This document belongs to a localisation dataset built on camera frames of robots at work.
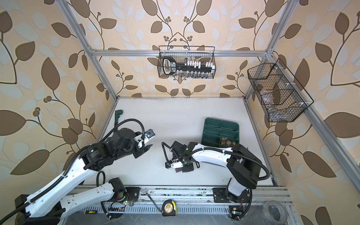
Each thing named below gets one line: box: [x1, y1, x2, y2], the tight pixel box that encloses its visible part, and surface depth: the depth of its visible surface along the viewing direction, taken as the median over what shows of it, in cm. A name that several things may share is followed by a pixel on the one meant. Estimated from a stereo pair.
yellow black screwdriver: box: [83, 210, 98, 215], surface depth 71 cm
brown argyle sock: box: [220, 136, 237, 147], surface depth 90 cm
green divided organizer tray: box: [201, 117, 240, 148], surface depth 96 cm
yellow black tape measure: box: [162, 199, 177, 217], surface depth 69 cm
